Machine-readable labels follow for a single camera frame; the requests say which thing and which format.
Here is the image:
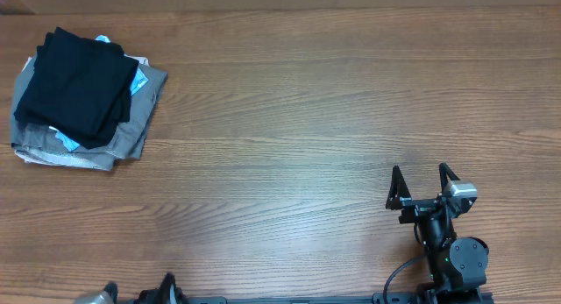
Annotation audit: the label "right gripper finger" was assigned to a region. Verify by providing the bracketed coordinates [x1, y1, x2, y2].
[438, 162, 459, 194]
[386, 166, 412, 210]

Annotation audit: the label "black t-shirt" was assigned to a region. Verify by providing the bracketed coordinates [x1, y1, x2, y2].
[14, 27, 138, 149]

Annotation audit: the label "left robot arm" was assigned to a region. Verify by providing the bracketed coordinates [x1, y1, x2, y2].
[103, 273, 188, 304]

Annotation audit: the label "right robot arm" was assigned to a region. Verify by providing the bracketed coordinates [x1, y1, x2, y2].
[377, 163, 494, 303]

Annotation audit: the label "folded white mesh garment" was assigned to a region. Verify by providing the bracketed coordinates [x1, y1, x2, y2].
[14, 150, 103, 170]

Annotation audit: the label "folded grey trousers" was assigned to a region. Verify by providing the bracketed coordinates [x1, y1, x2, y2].
[9, 64, 167, 171]

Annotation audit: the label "folded light blue garment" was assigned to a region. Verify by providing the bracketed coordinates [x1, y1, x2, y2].
[49, 35, 149, 152]

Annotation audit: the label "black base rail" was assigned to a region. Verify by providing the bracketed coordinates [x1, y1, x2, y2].
[174, 291, 496, 304]

